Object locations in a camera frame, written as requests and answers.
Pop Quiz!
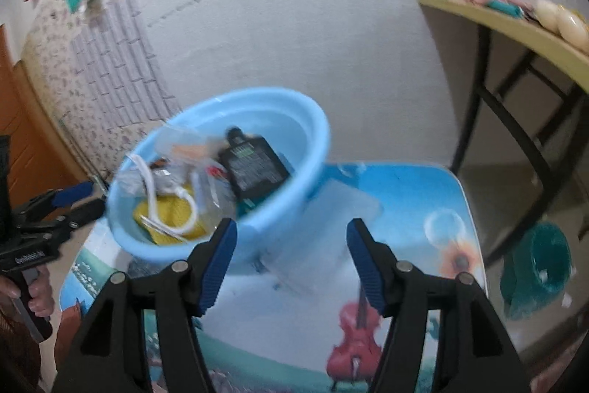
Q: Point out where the landscape print desktop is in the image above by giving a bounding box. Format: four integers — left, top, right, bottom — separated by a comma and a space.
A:
60, 163, 489, 393

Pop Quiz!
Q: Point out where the yellow top side table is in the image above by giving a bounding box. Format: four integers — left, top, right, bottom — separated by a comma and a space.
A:
416, 0, 589, 269

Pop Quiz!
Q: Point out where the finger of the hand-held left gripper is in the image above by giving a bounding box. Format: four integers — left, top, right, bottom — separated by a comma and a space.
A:
23, 198, 107, 238
16, 180, 95, 220

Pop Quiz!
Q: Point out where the yellow cloth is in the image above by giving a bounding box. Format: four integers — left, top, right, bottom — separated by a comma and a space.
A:
133, 195, 208, 245

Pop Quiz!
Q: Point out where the white round object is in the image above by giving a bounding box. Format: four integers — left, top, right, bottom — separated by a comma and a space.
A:
536, 0, 565, 28
557, 8, 589, 49

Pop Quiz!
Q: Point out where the dark green bottle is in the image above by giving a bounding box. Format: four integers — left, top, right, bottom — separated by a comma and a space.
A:
216, 127, 292, 205

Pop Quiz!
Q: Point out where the orange wooden door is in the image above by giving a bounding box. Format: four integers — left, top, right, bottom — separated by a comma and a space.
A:
0, 25, 93, 210

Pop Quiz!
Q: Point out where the teal plastic bucket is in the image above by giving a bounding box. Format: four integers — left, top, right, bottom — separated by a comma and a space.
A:
501, 222, 574, 321

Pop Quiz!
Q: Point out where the teal flat object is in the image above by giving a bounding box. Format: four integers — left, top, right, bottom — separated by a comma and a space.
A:
488, 0, 525, 19

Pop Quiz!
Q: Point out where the white cotton swab packet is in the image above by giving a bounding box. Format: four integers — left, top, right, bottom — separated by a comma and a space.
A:
149, 160, 231, 191

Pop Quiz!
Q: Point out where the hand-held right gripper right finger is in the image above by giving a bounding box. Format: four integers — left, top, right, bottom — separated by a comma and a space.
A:
346, 218, 521, 393

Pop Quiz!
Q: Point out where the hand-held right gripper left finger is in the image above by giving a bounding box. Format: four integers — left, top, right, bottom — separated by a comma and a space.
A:
52, 217, 239, 393

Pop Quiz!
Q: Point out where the light blue plastic basin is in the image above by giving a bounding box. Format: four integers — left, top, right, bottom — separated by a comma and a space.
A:
107, 87, 331, 276

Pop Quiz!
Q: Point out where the person's left hand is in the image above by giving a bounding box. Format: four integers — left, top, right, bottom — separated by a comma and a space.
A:
0, 271, 56, 324

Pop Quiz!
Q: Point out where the clear plastic bag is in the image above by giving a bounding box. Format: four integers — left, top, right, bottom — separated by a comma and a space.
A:
154, 127, 226, 166

